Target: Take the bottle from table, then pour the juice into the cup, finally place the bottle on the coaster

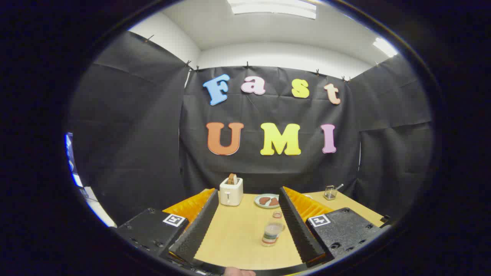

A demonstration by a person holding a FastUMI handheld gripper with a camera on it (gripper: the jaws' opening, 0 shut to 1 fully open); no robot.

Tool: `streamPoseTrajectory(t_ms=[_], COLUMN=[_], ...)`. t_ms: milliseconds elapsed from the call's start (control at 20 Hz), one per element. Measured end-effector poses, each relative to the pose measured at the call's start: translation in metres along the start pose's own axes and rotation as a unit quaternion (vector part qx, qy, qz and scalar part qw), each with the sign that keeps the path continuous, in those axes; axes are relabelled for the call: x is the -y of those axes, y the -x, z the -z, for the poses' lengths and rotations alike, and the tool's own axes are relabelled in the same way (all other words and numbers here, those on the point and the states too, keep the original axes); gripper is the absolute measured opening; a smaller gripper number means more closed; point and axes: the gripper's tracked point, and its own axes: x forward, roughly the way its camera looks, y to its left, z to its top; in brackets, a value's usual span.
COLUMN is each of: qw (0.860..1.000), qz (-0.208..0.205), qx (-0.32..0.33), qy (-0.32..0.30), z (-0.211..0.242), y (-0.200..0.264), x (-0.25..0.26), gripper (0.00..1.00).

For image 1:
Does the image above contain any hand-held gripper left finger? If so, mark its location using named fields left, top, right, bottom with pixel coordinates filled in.
left=111, top=188, right=227, bottom=274

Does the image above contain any long ceiling light panel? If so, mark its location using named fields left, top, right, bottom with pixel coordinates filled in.
left=227, top=0, right=317, bottom=20

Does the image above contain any white toaster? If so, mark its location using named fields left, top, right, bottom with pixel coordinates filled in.
left=219, top=177, right=244, bottom=207

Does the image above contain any wooden table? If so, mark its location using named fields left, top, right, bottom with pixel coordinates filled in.
left=194, top=190, right=386, bottom=271

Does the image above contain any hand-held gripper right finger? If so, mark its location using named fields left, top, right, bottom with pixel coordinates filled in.
left=279, top=186, right=392, bottom=269

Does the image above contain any black backdrop cloth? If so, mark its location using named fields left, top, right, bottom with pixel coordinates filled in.
left=69, top=31, right=434, bottom=227

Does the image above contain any white desk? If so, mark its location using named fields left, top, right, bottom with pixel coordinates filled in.
left=79, top=186, right=116, bottom=227

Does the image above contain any pale green plate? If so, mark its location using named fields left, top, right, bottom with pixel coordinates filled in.
left=254, top=194, right=280, bottom=209

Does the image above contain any clear plastic juice bottle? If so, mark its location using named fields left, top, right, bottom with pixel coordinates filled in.
left=261, top=210, right=286, bottom=247

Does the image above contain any small ceiling light panel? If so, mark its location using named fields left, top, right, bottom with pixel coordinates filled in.
left=373, top=37, right=399, bottom=58

